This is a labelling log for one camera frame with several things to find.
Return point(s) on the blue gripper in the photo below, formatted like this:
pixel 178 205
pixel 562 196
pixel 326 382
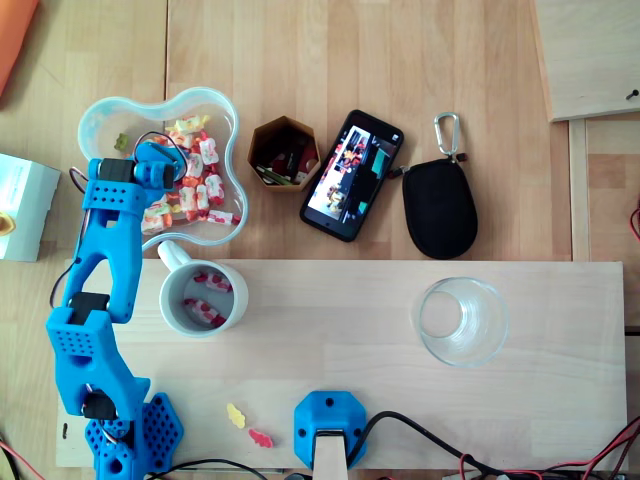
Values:
pixel 161 153

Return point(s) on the white ceramic mug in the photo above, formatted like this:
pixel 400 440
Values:
pixel 241 300

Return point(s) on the blue 3D-printed robot arm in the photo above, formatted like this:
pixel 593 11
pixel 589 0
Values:
pixel 115 250

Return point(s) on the yellow white wrapped candy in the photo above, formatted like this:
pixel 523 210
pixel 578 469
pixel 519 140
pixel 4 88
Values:
pixel 187 124
pixel 159 210

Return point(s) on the green gummy bear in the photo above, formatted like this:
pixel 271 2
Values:
pixel 120 142

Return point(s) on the red white wrapped candy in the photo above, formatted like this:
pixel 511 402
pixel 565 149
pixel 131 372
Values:
pixel 215 187
pixel 215 282
pixel 220 217
pixel 202 198
pixel 209 151
pixel 202 310

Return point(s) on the translucent wavy candy bowl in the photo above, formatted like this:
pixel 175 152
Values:
pixel 100 115

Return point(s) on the brown hexagonal container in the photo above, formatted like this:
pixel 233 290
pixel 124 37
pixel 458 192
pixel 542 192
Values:
pixel 262 134

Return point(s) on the white cardboard box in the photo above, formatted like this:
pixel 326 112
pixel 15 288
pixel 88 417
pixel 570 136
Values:
pixel 25 200

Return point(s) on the black smartphone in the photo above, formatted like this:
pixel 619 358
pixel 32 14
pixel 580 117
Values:
pixel 350 200

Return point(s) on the orange sheet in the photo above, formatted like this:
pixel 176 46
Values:
pixel 12 35

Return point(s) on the yellow gummy bear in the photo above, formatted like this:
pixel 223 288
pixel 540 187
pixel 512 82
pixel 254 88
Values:
pixel 236 415

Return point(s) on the light wooden board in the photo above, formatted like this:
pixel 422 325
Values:
pixel 350 340

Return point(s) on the red gummy bear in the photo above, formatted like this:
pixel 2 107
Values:
pixel 261 438

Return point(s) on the silver carabiner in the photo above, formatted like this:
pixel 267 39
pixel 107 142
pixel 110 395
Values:
pixel 437 131

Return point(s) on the black zip pouch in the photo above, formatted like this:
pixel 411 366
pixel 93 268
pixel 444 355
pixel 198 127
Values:
pixel 440 215

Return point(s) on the clear drinking glass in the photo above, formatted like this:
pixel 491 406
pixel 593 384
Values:
pixel 490 325

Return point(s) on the light wooden panel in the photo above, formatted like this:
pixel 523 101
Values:
pixel 590 50

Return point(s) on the small black screw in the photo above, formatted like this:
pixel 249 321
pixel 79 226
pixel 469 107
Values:
pixel 634 93

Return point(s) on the blue post mount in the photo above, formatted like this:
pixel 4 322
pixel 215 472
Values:
pixel 330 410

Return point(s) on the wooden post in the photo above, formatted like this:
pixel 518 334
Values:
pixel 330 460

